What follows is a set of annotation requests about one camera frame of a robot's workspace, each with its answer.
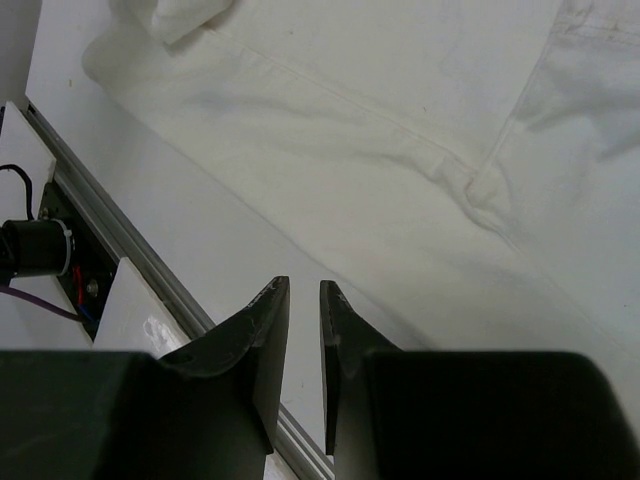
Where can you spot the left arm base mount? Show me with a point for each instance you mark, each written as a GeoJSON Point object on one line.
{"type": "Point", "coordinates": [57, 242]}

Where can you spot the cream white t-shirt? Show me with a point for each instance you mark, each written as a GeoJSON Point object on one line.
{"type": "Point", "coordinates": [473, 166]}

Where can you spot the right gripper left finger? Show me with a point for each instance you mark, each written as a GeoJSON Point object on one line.
{"type": "Point", "coordinates": [207, 410]}

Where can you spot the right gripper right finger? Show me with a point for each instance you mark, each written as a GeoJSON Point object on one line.
{"type": "Point", "coordinates": [396, 414]}

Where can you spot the aluminium table rail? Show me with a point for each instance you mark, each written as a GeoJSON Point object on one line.
{"type": "Point", "coordinates": [121, 239]}

